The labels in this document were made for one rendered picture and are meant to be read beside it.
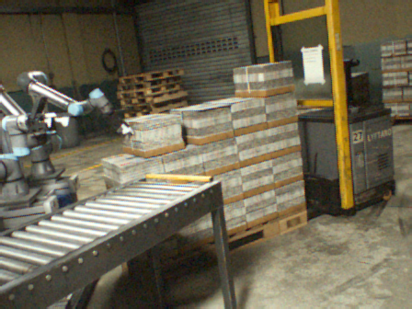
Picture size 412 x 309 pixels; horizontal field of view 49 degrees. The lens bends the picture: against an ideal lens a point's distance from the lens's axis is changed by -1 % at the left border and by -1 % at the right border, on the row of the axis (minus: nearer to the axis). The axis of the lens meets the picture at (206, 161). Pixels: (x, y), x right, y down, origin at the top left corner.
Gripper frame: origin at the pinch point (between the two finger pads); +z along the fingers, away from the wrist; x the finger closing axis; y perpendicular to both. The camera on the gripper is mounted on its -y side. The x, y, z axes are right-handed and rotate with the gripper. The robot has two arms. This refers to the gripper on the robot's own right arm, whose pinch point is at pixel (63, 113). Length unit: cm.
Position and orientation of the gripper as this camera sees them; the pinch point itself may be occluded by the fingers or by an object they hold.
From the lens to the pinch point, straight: 208.5
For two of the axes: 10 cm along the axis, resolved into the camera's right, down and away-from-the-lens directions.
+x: -4.1, 1.1, -9.0
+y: 0.8, 9.9, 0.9
